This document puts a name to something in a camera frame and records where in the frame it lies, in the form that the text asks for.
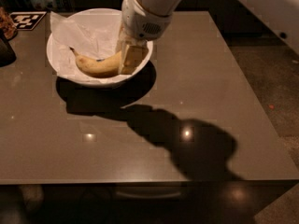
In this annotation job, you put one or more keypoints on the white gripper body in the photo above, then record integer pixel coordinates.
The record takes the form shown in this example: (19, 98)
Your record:
(140, 21)

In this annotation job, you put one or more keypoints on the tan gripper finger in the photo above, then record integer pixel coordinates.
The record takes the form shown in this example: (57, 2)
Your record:
(124, 40)
(131, 56)

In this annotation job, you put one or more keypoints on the yellow banana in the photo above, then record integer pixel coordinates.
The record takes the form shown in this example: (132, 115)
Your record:
(109, 67)

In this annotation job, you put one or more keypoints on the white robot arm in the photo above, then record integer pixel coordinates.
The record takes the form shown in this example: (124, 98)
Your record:
(280, 16)

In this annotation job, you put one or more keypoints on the white bowl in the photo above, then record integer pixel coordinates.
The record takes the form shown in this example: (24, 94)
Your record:
(62, 62)

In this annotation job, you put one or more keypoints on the white crumpled paper liner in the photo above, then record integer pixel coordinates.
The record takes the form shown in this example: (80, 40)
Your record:
(84, 34)

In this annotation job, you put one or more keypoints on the black white fiducial marker card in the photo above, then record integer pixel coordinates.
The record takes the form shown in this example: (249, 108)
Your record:
(27, 21)

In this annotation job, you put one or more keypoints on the brown patterned jar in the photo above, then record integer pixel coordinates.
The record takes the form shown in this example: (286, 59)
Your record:
(7, 25)

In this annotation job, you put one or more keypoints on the dark round object left edge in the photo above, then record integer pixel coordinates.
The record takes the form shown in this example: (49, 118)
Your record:
(7, 54)

